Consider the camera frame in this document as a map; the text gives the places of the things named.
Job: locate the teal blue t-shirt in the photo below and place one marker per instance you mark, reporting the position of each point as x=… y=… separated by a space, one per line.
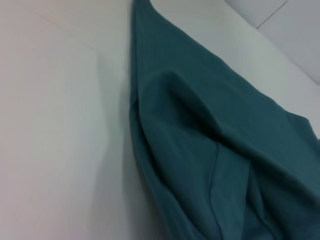
x=200 y=137

